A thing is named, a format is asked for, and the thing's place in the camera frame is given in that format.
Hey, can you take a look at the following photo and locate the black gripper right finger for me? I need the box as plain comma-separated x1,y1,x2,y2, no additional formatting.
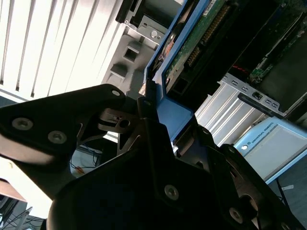
177,126,304,230

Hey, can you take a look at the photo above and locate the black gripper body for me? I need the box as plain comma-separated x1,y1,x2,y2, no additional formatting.
47,147,240,230

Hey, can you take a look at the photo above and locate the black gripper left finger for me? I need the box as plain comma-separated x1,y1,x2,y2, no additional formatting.
0,79,180,201

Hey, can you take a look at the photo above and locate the hard disk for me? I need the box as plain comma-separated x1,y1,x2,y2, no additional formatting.
143,0,272,144

